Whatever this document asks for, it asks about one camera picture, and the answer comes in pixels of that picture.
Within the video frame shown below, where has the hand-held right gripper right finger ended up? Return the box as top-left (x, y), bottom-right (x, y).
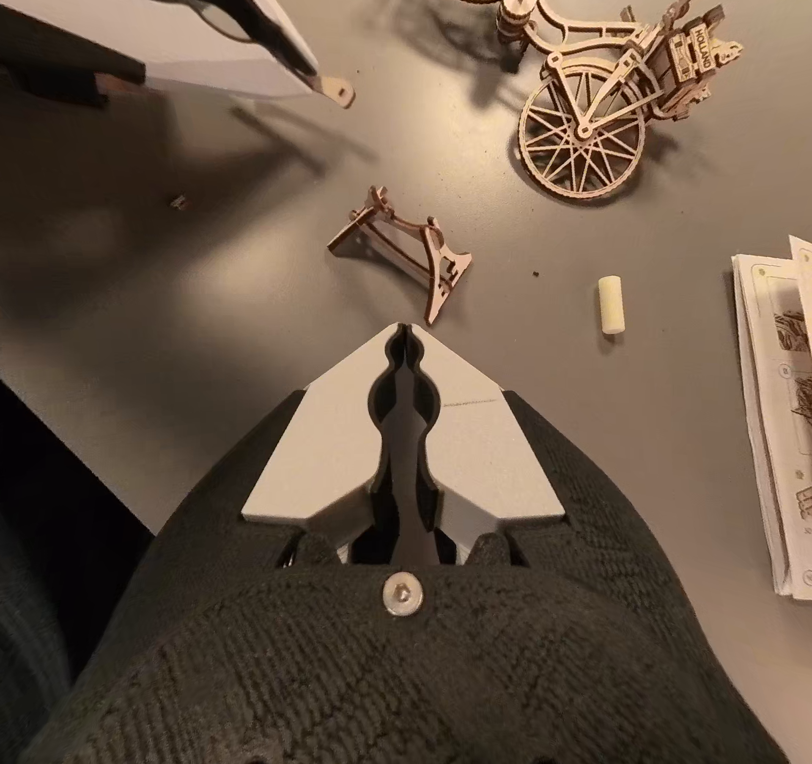
top-left (406, 323), bottom-right (567, 552)

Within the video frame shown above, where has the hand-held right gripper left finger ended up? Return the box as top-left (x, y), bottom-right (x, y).
top-left (241, 323), bottom-right (408, 533)

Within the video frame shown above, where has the small wooden part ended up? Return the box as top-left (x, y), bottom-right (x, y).
top-left (314, 73), bottom-right (356, 109)

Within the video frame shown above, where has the small wooden model stand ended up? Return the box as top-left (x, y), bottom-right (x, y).
top-left (326, 186), bottom-right (473, 327)

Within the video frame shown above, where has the wooden bicycle model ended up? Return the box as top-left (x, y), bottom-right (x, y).
top-left (419, 0), bottom-right (746, 202)

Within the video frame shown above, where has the pale wax stick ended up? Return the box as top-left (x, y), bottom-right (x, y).
top-left (596, 276), bottom-right (626, 336)

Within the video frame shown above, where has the white instruction booklet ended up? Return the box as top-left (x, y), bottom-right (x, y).
top-left (730, 234), bottom-right (812, 601)

